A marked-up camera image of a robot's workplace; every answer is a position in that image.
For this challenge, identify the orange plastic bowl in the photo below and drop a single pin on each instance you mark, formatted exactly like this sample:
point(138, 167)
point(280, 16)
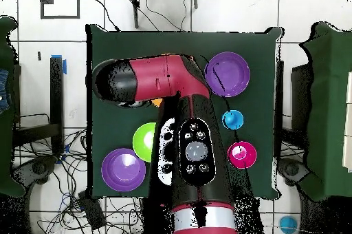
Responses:
point(157, 102)

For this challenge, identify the green plastic bowl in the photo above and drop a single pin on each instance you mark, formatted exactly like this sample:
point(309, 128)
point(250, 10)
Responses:
point(141, 141)

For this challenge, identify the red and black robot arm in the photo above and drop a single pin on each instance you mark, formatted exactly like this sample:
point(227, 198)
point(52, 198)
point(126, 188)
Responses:
point(159, 77)

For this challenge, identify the blue plastic cup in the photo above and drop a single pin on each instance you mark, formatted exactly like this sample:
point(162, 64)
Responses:
point(233, 121)

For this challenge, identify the dark green tablecloth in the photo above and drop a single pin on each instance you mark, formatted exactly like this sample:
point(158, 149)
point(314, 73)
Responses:
point(192, 44)

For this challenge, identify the magenta plastic bowl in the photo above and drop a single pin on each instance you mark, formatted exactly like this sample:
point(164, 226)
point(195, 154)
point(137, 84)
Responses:
point(247, 159)

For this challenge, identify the black metal stand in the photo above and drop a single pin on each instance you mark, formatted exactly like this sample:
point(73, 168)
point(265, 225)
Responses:
point(56, 93)
point(279, 93)

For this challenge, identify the black tripod stand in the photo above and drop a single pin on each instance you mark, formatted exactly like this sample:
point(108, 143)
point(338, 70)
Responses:
point(135, 11)

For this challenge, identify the blue tape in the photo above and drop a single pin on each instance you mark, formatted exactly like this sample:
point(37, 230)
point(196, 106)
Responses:
point(65, 66)

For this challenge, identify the black power box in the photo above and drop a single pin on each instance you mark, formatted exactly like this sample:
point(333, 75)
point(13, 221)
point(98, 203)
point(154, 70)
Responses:
point(92, 212)

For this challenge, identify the green cloth covered table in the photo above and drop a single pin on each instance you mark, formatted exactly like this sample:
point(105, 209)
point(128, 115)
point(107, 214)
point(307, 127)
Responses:
point(330, 107)
point(5, 135)

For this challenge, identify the blue round floor object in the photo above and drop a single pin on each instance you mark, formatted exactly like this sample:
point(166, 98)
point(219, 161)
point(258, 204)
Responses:
point(288, 224)

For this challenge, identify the white box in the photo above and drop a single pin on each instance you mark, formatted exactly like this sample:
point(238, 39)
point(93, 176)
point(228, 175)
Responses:
point(348, 124)

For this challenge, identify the blue denim fabric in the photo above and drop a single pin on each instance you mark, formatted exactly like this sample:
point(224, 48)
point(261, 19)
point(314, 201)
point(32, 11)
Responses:
point(4, 90)

